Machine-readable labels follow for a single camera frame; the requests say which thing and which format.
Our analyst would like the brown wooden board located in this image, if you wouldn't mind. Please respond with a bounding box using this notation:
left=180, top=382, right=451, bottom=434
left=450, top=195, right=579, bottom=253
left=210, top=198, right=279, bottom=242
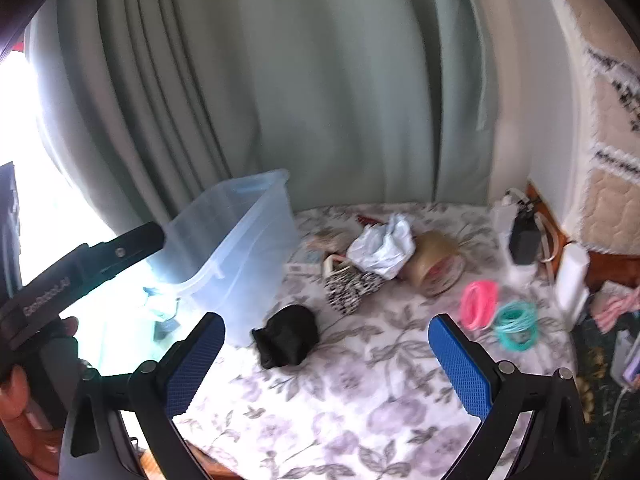
left=527, top=182, right=640, bottom=291

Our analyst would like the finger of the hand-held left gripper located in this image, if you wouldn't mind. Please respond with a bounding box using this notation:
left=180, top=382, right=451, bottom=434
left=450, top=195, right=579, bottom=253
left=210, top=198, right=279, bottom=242
left=85, top=221, right=167, bottom=286

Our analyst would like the leopard print scrunchie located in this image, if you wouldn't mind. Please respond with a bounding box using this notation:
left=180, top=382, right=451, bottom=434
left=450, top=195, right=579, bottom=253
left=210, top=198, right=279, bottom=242
left=322, top=265, right=386, bottom=317

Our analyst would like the black cloth pouch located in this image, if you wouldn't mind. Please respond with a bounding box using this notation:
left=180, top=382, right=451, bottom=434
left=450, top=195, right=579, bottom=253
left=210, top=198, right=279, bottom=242
left=250, top=304, right=321, bottom=368

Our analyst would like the clear plastic storage container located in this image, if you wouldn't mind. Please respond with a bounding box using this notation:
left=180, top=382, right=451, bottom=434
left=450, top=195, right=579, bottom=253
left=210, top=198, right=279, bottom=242
left=141, top=169, right=301, bottom=348

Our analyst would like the white plastic bottle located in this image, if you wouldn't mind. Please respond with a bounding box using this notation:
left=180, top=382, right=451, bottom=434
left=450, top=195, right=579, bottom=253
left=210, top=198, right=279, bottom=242
left=555, top=242, right=591, bottom=313

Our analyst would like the pink striped cloth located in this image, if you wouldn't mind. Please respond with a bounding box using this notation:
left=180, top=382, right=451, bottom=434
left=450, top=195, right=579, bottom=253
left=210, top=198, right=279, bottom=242
left=590, top=292, right=640, bottom=333

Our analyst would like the teal hair ties bundle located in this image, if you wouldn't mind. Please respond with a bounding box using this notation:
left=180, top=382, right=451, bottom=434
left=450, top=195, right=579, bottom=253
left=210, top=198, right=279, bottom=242
left=492, top=301, right=541, bottom=352

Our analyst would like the grey-green curtain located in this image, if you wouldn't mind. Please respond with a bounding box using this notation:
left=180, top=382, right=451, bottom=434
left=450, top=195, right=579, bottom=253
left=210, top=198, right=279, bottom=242
left=22, top=0, right=501, bottom=241

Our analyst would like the floral bed sheet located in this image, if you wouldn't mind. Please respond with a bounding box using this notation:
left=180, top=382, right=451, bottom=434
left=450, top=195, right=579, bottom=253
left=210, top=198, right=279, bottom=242
left=175, top=202, right=581, bottom=480

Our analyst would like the pink hair ties bundle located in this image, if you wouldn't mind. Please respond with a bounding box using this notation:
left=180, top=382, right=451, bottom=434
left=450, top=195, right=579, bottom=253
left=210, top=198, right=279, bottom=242
left=459, top=280, right=501, bottom=331

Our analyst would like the black charger adapter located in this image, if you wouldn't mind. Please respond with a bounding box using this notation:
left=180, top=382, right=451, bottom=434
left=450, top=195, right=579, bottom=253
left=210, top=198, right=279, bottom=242
left=509, top=210, right=541, bottom=266

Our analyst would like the white cable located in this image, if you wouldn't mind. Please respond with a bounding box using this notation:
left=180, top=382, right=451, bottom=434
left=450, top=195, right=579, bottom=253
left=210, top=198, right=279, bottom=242
left=597, top=387, right=631, bottom=480

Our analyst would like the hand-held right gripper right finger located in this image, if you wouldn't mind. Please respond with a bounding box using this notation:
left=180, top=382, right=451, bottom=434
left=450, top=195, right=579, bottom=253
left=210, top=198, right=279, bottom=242
left=428, top=313, right=593, bottom=480

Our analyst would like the person's left hand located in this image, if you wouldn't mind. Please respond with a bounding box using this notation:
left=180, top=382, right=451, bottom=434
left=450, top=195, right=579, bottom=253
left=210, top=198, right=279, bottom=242
left=0, top=316, right=81, bottom=476

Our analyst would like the brown packing tape roll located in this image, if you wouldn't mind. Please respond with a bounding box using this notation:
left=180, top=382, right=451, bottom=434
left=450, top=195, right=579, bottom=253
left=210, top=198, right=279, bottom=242
left=402, top=231, right=466, bottom=297

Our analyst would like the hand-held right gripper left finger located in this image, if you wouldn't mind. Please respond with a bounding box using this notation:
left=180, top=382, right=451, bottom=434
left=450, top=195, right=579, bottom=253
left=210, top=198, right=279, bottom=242
left=60, top=311, right=227, bottom=480

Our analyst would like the white plastic device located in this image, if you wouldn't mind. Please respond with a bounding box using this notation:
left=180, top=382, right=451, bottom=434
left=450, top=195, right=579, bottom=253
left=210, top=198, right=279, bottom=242
left=610, top=330, right=640, bottom=391

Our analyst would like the quilted mattress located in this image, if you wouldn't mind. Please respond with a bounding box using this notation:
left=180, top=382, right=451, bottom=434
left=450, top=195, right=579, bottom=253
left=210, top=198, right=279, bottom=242
left=457, top=0, right=640, bottom=261

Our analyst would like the dark floral rug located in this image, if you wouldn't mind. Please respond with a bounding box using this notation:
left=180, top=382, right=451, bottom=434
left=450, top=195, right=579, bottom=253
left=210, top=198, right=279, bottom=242
left=570, top=320, right=640, bottom=480

